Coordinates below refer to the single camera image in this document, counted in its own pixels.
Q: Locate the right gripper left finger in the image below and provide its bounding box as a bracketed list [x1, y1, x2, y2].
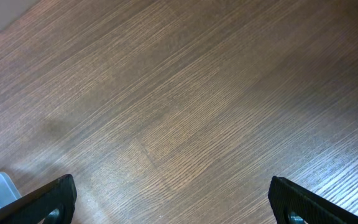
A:
[0, 174, 77, 224]

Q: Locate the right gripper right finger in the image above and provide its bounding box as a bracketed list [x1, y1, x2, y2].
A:
[268, 176, 358, 224]

